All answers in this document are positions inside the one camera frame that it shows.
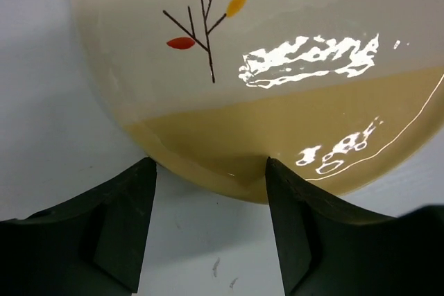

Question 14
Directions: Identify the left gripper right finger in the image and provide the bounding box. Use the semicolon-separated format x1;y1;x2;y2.
265;158;443;295

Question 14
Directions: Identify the yellow and cream plate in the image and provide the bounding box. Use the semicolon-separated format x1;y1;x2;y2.
71;0;443;203

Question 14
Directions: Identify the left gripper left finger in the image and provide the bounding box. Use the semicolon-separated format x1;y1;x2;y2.
1;158;157;295

